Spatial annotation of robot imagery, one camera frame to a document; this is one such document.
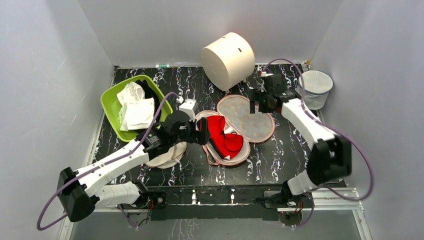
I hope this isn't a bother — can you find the floral mesh laundry bag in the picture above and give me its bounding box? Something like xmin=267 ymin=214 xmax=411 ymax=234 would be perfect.
xmin=195 ymin=94 xmax=276 ymax=166

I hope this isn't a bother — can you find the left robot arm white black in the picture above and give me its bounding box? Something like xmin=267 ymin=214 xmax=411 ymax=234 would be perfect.
xmin=57 ymin=110 xmax=210 ymax=222

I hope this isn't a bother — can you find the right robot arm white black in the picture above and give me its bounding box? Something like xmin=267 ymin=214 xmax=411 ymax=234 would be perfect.
xmin=249 ymin=73 xmax=352 ymax=208

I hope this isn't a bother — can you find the red bra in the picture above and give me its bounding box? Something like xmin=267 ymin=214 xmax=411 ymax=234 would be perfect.
xmin=206 ymin=115 xmax=244 ymax=159

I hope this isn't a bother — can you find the beige round mesh laundry bag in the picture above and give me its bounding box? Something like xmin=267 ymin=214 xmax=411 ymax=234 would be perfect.
xmin=145 ymin=142 xmax=187 ymax=169

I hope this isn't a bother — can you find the white cylindrical mesh bag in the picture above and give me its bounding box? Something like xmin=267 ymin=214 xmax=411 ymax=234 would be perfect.
xmin=302 ymin=70 xmax=334 ymax=111

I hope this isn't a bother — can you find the cream cylindrical drum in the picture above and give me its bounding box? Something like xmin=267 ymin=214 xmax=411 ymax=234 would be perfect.
xmin=201 ymin=32 xmax=255 ymax=92

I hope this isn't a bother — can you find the black cloth in basin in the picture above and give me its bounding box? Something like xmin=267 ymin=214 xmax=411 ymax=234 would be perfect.
xmin=135 ymin=80 xmax=161 ymax=114

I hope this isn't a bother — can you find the white cloth in basin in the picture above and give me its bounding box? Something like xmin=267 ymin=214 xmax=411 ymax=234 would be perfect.
xmin=116 ymin=81 xmax=156 ymax=131

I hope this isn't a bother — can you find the green plastic basin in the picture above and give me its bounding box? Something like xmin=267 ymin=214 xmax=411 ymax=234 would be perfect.
xmin=100 ymin=75 xmax=165 ymax=142

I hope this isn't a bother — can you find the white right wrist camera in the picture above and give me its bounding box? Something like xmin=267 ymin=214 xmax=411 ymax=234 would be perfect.
xmin=260 ymin=71 xmax=274 ymax=78

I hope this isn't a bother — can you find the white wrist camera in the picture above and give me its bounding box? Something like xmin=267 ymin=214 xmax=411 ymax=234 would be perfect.
xmin=260 ymin=71 xmax=274 ymax=78
xmin=178 ymin=98 xmax=198 ymax=121

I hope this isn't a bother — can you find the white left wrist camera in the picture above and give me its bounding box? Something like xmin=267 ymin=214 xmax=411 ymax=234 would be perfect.
xmin=178 ymin=98 xmax=198 ymax=121

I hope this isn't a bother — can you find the aluminium base frame rail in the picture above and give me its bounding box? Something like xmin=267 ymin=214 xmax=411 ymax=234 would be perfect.
xmin=58 ymin=185 xmax=372 ymax=240

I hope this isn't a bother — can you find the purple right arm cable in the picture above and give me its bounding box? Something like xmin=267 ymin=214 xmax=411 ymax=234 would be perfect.
xmin=261 ymin=58 xmax=375 ymax=229

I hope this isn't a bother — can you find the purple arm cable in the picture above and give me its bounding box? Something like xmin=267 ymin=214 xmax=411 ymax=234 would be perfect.
xmin=261 ymin=58 xmax=375 ymax=229
xmin=36 ymin=92 xmax=184 ymax=231

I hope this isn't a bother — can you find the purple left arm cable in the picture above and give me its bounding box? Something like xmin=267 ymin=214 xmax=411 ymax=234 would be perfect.
xmin=36 ymin=92 xmax=184 ymax=231

